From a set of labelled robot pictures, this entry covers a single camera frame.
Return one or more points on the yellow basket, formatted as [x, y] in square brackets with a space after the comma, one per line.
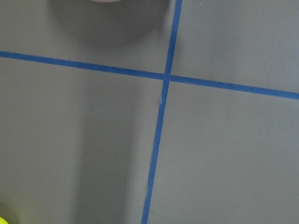
[3, 221]

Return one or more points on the pink bowl with ice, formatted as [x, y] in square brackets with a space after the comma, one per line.
[106, 1]

